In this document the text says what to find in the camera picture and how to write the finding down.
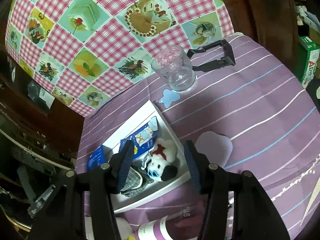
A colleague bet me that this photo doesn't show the blue foil package back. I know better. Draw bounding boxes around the blue foil package back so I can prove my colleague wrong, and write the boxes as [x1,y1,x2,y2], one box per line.
[87,145,105,172]

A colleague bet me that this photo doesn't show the green plaid cat pouch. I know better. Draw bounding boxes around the green plaid cat pouch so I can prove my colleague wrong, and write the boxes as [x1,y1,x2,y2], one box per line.
[120,165,154,198]

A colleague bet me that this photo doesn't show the blue eye mask package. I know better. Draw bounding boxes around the blue eye mask package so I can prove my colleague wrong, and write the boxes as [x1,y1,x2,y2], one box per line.
[119,116,158,161]

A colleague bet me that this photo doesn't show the panda plush with sunglasses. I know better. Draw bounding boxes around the panda plush with sunglasses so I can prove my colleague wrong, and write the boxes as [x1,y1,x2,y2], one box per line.
[142,138,178,182]

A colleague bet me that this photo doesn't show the purple white tube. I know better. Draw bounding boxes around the purple white tube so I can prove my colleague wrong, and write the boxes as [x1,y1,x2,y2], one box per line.
[135,201,206,240]

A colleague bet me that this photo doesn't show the white shallow box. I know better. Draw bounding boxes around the white shallow box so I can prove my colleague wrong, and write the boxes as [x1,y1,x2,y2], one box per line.
[103,101,190,213]

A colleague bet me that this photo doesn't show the purple striped tablecloth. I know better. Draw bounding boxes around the purple striped tablecloth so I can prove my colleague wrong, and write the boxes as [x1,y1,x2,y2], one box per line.
[75,34,319,239]

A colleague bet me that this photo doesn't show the dark wooden cabinet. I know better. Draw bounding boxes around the dark wooden cabinet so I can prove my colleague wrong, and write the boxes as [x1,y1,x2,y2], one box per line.
[1,47,84,169]

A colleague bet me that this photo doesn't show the clear drinking glass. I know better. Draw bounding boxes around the clear drinking glass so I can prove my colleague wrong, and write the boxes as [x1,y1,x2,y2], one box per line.
[151,45,196,93]

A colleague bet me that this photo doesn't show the black plastic clip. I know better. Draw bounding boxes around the black plastic clip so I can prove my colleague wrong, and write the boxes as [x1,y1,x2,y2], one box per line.
[187,39,236,73]

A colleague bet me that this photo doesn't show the pink checkered picture cloth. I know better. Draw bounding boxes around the pink checkered picture cloth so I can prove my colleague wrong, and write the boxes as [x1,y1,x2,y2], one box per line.
[5,0,234,116]

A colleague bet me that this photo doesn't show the green white cardboard box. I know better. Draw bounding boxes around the green white cardboard box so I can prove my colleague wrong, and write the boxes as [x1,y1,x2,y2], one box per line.
[299,36,319,88]

